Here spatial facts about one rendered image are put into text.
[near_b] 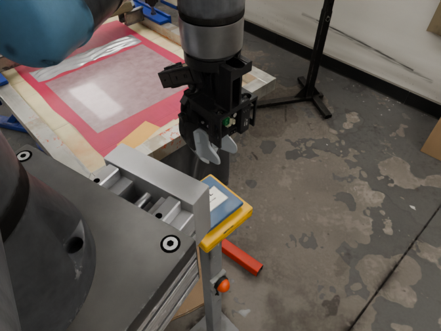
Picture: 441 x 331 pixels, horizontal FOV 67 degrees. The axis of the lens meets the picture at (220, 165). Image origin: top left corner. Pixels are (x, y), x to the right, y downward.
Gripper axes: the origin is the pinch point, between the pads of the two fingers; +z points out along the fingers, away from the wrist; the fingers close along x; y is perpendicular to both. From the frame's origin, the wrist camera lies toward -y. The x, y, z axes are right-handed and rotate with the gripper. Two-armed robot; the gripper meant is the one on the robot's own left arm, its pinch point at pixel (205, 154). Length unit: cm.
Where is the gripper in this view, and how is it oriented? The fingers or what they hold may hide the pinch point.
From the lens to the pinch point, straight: 57.0
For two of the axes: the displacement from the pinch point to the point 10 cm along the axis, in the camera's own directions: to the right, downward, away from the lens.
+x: 7.2, -5.1, 4.7
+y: 6.9, 5.3, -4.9
